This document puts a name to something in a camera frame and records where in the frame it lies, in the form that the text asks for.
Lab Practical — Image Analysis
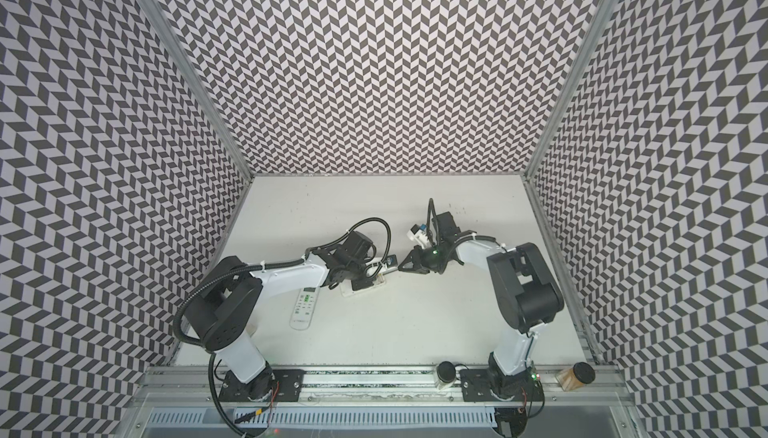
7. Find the white remote control handled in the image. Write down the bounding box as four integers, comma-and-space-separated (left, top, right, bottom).
339, 274, 386, 297

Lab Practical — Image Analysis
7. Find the white remote with green buttons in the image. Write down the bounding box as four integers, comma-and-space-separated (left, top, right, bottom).
289, 287, 319, 331

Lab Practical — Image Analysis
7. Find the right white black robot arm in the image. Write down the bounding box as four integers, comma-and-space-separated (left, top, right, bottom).
398, 212, 565, 401

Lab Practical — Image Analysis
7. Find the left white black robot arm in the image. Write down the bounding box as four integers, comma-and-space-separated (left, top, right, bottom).
172, 231, 376, 401

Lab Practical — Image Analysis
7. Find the middle cylinder black cap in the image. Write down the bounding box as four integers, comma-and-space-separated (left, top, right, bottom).
433, 361, 456, 391

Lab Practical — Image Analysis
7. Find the right wooden cylinder black cap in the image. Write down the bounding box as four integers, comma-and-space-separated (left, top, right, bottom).
556, 362, 596, 392

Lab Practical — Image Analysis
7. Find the white ventilation grille strip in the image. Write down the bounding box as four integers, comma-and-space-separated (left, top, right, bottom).
147, 407, 497, 430

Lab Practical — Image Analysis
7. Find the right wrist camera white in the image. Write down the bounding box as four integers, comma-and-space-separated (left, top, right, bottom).
407, 224, 437, 249

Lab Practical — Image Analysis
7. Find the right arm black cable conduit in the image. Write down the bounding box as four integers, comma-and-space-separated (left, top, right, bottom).
424, 197, 499, 259

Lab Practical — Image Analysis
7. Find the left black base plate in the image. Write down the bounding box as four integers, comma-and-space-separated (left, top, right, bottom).
218, 368, 305, 404

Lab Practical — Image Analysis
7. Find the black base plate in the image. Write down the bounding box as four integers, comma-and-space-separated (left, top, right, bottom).
218, 368, 305, 404
458, 368, 545, 403

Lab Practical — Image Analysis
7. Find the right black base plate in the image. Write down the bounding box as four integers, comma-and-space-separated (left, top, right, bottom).
458, 368, 545, 403

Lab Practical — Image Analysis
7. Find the aluminium mounting rail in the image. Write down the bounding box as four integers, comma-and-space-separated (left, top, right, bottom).
133, 365, 634, 407

